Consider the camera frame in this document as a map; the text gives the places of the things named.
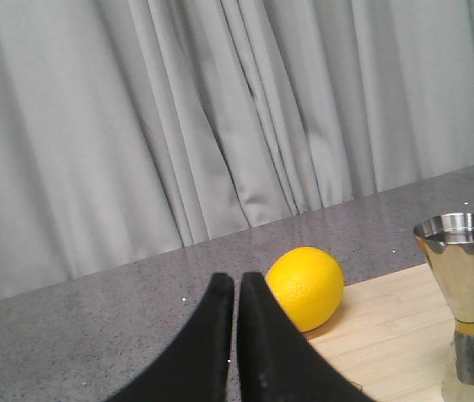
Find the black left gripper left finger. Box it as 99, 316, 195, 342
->
109, 273, 234, 401

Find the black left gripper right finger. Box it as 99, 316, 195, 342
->
236, 272, 371, 401

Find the steel double jigger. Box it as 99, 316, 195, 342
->
414, 213, 474, 401

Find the yellow lemon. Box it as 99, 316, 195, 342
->
265, 246, 344, 332

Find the wooden cutting board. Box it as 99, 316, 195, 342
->
306, 264, 454, 401

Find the grey curtain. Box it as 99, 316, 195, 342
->
0, 1, 474, 299

